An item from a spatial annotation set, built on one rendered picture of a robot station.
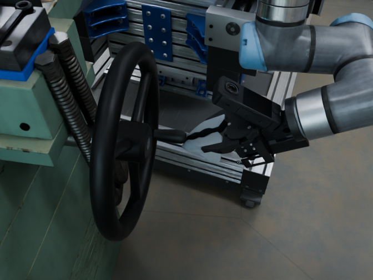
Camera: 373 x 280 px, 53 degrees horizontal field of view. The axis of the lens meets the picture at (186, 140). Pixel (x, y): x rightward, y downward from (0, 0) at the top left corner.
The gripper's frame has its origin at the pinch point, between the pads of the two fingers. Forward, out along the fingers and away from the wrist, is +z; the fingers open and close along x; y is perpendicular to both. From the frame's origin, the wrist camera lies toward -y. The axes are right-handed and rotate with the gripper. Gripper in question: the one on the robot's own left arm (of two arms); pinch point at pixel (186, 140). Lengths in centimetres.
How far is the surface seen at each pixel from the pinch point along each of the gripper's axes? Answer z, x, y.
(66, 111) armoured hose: 2.8, -11.5, -21.8
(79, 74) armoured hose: 1.2, -6.6, -23.4
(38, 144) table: 6.5, -15.6, -21.4
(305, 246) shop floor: 4, 17, 82
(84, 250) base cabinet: 39.3, -9.0, 18.1
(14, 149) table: 8.8, -16.7, -22.7
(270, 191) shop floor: 15, 38, 76
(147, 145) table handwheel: -1.1, -9.3, -10.2
